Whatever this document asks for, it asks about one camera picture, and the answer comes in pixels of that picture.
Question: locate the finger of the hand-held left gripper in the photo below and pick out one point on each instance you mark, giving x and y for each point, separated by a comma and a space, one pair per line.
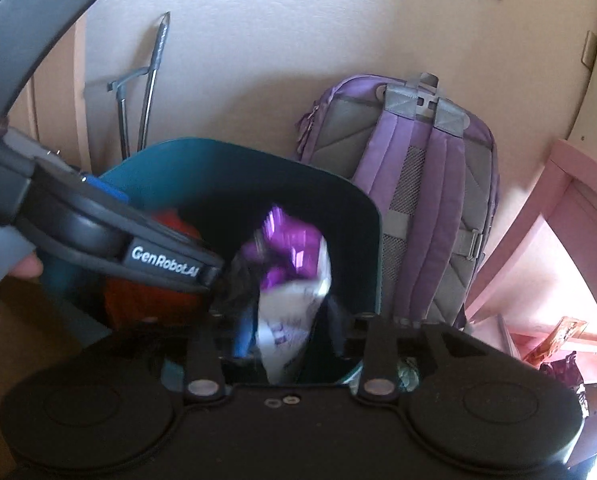
106, 191
163, 260

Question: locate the red crumpled bag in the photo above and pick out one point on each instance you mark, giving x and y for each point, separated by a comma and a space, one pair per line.
143, 300

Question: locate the orange snack packet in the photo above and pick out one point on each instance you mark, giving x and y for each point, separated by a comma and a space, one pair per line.
561, 332

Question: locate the white plastic sheet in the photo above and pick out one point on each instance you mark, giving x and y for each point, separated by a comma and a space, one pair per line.
493, 332

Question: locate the beige door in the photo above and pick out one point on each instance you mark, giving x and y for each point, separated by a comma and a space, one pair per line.
53, 110

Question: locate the purple foil wrapper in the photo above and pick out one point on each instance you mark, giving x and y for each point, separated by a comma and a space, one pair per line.
563, 370

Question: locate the purple white snack wrapper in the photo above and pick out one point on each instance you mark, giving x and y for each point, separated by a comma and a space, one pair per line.
288, 310

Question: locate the teal patterned cloth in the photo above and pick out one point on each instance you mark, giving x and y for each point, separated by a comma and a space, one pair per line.
407, 372

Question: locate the grey metal folding stick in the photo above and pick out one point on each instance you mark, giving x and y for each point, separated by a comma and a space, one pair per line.
158, 55

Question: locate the pink wooden furniture frame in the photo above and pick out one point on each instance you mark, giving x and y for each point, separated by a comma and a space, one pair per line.
568, 170

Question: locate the person's left hand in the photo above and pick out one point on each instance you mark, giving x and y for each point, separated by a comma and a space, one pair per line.
26, 266

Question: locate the purple grey backpack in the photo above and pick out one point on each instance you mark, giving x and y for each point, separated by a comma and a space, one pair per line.
418, 160

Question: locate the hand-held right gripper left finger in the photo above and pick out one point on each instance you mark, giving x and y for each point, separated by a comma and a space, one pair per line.
243, 332

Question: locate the teal trash bin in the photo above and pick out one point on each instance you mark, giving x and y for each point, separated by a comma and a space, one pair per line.
228, 175

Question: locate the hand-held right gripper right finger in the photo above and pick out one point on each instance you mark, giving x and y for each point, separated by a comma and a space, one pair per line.
338, 330

